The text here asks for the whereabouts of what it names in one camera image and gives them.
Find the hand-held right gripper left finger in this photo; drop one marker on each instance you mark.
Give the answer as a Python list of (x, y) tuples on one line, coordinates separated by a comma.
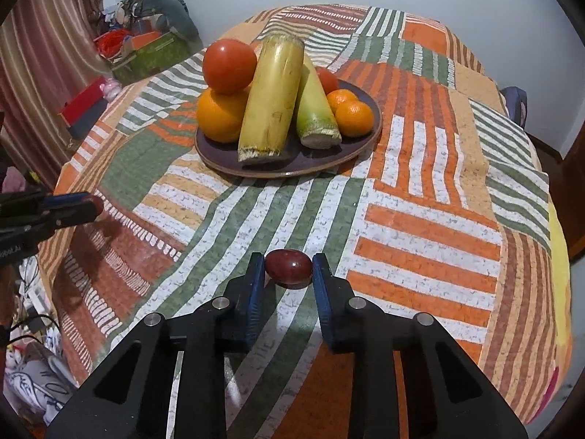
[(253, 292)]

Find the yellow sugarcane piece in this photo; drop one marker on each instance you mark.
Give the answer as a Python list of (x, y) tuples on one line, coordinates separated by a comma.
[(272, 96)]

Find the dark box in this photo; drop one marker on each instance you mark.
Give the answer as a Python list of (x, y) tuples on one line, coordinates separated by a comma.
[(91, 123)]

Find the white printed cloth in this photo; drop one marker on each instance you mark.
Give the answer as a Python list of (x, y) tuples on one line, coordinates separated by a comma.
[(36, 384)]

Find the pink rabbit toy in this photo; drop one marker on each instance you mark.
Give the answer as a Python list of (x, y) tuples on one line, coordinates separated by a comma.
[(112, 89)]

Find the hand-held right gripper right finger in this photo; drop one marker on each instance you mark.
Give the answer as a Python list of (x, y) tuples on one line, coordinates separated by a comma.
[(322, 292)]

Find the purple round plate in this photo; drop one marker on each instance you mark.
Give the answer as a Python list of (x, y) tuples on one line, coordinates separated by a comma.
[(283, 167)]

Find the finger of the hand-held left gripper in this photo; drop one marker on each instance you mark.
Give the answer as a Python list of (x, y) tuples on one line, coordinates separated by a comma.
[(73, 217), (64, 199)]

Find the striped brown curtain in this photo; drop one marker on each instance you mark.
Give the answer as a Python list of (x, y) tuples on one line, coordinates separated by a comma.
[(41, 55)]

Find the orange box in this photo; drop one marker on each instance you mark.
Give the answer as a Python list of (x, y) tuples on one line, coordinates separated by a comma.
[(144, 40)]

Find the striped patchwork blanket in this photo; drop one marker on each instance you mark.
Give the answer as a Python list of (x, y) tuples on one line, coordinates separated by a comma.
[(411, 238)]

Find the small mandarin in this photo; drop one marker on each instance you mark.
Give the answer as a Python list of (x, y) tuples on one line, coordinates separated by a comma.
[(340, 98)]

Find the red box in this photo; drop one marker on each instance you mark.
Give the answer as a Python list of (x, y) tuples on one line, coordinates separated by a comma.
[(82, 100)]

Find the dark red cherry tomato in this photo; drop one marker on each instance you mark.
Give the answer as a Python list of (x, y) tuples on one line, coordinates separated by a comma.
[(289, 269)]

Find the yellow under cloth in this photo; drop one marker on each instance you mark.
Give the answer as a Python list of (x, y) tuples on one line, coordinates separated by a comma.
[(560, 283)]

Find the large mandarin with green stem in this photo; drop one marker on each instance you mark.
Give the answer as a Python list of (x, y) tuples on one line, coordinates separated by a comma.
[(355, 119)]

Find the red plastic bag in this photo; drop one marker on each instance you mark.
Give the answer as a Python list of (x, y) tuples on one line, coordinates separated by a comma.
[(112, 41)]

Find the large round orange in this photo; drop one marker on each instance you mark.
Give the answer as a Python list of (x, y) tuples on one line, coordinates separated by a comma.
[(217, 116)]

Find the green patterned storage box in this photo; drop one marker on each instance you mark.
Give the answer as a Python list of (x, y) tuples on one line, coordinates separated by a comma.
[(151, 61)]

